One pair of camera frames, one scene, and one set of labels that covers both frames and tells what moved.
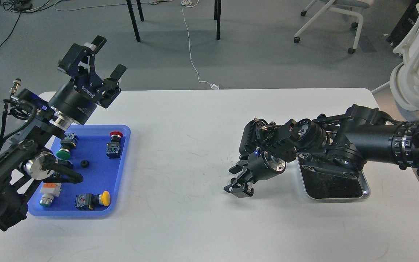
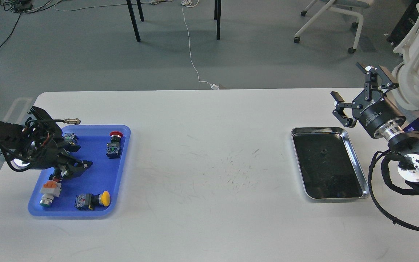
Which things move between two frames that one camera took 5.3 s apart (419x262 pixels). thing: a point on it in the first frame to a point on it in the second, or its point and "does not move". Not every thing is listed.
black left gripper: [77, 98] to [50, 154]
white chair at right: [414, 83] does not move
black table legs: [217, 16] does not move
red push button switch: [113, 147] does not move
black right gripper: [262, 166] to [378, 115]
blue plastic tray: [99, 153] does not move
